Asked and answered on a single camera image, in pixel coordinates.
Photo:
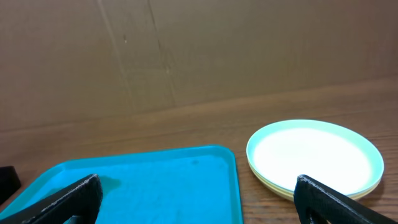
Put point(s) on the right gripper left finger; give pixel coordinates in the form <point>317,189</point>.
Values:
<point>79,202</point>

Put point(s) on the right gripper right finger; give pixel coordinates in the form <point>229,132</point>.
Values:
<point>317,203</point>

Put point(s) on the green plate back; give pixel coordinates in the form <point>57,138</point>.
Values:
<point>270,186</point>

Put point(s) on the green plate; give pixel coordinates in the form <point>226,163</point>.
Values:
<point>270,186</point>
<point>280,194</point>

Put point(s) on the light blue plate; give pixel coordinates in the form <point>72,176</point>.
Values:
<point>329,153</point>

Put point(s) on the black tray with red water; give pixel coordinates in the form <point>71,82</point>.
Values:
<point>9,183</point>

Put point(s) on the blue plastic tray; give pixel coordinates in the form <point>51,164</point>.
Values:
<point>188,185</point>

